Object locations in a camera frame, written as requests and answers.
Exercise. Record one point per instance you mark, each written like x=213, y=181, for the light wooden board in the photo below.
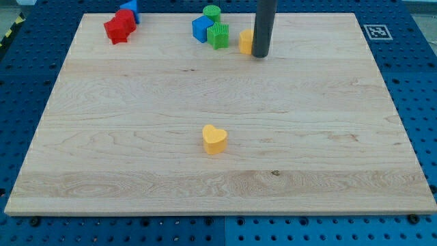
x=312, y=128

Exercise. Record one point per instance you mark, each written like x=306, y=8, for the green cylinder block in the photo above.
x=213, y=12

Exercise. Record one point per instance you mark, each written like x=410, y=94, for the black yellow hazard tape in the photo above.
x=12, y=32

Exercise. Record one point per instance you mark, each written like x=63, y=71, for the red star block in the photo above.
x=116, y=31

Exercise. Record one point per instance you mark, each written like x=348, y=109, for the red rounded block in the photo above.
x=126, y=18

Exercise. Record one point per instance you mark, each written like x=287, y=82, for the blue cube block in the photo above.
x=199, y=28

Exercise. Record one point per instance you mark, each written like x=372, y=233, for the yellow hexagon block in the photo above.
x=245, y=41

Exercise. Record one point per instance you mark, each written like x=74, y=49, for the blue triangle block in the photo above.
x=132, y=5

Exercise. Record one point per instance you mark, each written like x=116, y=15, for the white fiducial marker tag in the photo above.
x=377, y=32

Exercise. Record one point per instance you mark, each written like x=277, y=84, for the yellow heart block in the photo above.
x=214, y=139

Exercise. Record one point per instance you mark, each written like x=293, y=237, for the green star block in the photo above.
x=218, y=35

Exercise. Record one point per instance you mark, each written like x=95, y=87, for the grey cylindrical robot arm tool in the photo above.
x=264, y=21

